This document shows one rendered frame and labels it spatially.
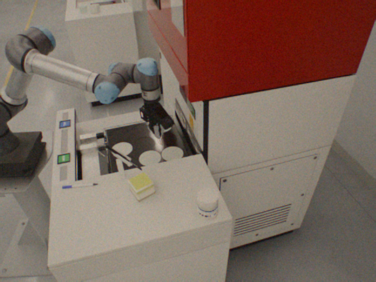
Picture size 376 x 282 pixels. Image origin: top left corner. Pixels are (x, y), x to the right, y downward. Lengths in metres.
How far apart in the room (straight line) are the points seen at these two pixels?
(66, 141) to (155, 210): 0.60
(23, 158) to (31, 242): 0.94
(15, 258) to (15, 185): 0.89
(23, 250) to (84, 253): 1.37
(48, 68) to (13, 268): 1.52
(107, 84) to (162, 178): 0.41
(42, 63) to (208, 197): 0.75
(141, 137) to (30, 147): 0.54
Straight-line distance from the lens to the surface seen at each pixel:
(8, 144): 1.63
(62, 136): 1.54
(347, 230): 2.42
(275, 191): 1.71
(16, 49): 1.26
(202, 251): 1.19
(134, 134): 1.52
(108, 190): 1.19
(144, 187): 1.08
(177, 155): 1.37
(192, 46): 1.02
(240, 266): 2.08
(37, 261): 2.31
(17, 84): 1.52
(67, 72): 1.15
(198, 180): 1.18
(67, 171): 1.33
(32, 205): 1.88
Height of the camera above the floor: 1.84
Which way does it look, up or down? 41 degrees down
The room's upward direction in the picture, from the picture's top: 2 degrees counter-clockwise
